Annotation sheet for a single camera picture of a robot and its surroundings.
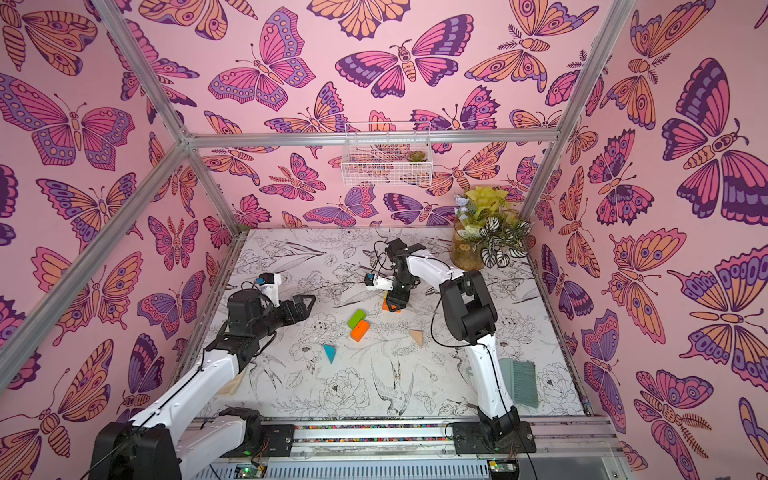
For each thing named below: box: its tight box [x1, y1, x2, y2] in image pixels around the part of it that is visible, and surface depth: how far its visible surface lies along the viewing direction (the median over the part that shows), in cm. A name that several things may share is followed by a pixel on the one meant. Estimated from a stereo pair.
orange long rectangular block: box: [350, 320, 371, 343], surface depth 94 cm
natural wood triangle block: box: [410, 329, 423, 347], surface depth 93 cm
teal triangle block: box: [323, 344, 337, 364], surface depth 91 cm
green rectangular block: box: [348, 309, 367, 329], surface depth 96 cm
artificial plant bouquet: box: [455, 186, 532, 269], surface depth 92 cm
